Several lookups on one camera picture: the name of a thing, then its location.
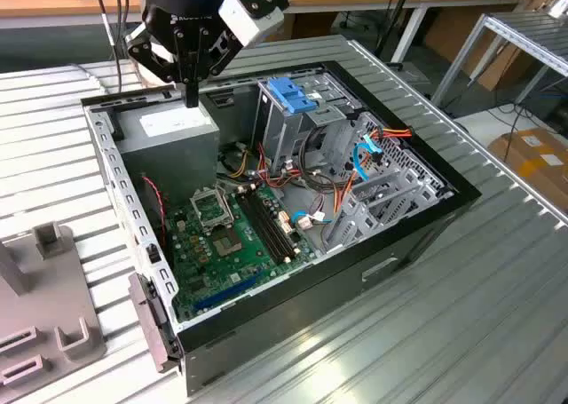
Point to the black RAM slot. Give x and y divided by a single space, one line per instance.
274 222
262 228

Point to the plain brown cardboard box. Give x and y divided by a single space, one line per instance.
444 35

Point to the blue plastic drive latch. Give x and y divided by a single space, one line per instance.
288 93

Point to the metal slat side table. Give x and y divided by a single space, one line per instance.
523 31

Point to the blue expansion slot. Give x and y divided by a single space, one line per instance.
226 292

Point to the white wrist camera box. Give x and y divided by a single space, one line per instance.
253 22

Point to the grey metal drive cage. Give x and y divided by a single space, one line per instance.
284 133

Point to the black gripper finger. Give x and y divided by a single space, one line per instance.
160 68
215 64

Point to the black open PC case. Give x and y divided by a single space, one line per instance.
310 297

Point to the grey metal disk bay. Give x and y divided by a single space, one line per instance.
399 191

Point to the brown cardboard box with labels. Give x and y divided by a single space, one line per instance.
537 173

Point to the green motherboard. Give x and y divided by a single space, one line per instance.
208 266

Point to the grey power supply unit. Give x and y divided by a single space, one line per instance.
177 155

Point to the grey parts rack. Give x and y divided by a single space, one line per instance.
44 297

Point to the CPU socket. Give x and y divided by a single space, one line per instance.
227 244

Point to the grey plastic case latch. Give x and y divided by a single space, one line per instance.
148 333

